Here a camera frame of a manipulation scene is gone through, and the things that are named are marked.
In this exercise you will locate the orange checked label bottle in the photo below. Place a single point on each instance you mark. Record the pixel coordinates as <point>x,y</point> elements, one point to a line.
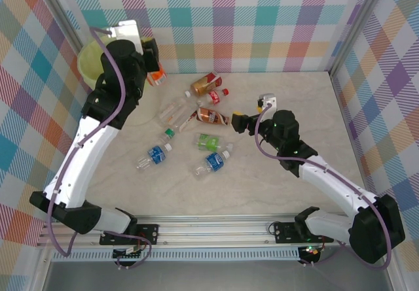
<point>157,78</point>

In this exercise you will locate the crushed brown drink bottle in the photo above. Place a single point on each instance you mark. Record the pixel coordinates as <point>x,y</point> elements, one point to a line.
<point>209,116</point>

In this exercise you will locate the small cola bottle red cap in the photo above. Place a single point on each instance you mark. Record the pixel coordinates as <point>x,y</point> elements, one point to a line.
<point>215,97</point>

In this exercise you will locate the clear bottle green label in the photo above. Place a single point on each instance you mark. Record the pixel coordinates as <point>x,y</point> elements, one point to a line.
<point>207,142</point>

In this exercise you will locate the blue label water bottle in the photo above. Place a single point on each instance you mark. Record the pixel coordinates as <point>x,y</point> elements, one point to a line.
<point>214,161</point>
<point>156,155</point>

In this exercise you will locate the clear bottle orange stripes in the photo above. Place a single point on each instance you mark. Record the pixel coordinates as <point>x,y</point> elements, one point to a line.
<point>170,116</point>

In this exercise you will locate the small clear bottle green cap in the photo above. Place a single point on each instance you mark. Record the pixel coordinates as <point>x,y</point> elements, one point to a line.
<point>168,133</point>

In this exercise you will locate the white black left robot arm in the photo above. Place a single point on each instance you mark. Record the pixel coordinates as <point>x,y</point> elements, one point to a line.
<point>78,166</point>

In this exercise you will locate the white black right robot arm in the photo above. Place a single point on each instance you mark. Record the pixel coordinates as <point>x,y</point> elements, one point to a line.
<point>334,181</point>

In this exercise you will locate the light green plastic bin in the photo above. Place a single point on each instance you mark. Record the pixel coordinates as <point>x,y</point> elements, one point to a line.
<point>88,62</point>

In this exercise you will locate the right controller board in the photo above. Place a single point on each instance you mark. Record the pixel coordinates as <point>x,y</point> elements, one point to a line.
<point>311,251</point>

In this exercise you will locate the controller board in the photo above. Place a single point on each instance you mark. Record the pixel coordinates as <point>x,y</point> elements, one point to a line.
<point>129,251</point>
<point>311,251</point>

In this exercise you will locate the grey metal panel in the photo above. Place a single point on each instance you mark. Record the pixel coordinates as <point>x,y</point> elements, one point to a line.
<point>212,278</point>

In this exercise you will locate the left controller board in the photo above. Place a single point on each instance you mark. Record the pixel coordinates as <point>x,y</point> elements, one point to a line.
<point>129,251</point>

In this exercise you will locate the aluminium left corner post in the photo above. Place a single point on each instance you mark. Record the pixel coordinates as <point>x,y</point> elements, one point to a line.
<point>62,16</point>

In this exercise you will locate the aluminium corner post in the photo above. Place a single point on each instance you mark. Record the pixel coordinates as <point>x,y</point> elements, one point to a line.
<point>357,26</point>
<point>62,16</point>

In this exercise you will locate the black right mount plate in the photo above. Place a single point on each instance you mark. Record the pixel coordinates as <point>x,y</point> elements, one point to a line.
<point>284,232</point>

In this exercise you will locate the black mount plate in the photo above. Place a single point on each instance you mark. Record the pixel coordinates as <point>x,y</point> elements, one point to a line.
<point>149,232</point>
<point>284,232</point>

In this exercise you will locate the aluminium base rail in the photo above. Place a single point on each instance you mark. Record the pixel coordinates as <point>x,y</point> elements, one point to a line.
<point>212,229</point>

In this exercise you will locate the aluminium right corner post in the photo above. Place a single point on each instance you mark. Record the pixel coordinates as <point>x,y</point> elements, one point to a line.
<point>357,26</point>

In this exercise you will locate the black left mount plate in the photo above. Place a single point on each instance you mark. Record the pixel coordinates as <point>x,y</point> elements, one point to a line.
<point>149,232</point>

